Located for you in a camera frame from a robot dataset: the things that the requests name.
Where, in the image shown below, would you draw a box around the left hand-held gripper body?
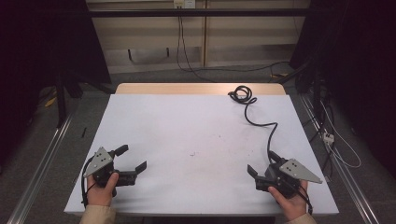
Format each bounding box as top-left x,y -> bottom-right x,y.
82,147 -> 138,198

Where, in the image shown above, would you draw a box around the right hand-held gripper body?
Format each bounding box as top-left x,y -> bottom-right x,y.
254,158 -> 323,200

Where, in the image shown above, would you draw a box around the black cable with end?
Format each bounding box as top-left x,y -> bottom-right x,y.
228,85 -> 278,157

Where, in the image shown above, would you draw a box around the person's right hand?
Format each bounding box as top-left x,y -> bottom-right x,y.
267,179 -> 309,223

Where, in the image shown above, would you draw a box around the person's left hand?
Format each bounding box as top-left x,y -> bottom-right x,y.
86,172 -> 120,207

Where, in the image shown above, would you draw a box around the white power strip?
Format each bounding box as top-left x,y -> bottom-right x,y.
322,131 -> 335,146

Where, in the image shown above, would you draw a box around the white table cover sheet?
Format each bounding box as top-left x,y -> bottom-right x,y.
64,93 -> 340,217

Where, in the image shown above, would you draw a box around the black metal stand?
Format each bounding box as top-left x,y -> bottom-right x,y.
54,73 -> 85,129

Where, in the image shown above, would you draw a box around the dark curtain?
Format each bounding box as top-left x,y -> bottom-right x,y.
289,0 -> 396,178
0,0 -> 112,175

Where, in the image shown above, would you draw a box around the black horizontal metal bar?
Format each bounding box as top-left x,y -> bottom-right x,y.
88,7 -> 312,18

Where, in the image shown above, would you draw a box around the right hand-held gripper cable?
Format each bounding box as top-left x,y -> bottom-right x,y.
288,178 -> 314,217

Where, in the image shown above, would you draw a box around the hand-held gripper cable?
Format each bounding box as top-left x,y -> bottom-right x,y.
288,178 -> 314,217
80,156 -> 98,209

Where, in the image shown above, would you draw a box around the left hand-held gripper cable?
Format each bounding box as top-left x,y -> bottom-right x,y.
80,156 -> 98,209

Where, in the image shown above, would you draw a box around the aluminium floor rail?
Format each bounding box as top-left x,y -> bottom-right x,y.
6,110 -> 76,224
299,92 -> 381,224

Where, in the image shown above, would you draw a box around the white cable on floor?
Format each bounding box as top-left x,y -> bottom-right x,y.
319,100 -> 362,169

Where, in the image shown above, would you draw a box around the black cables hanging from socket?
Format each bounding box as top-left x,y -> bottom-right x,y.
176,7 -> 290,84

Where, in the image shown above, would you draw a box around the white wall socket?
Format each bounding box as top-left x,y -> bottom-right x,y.
173,0 -> 197,9

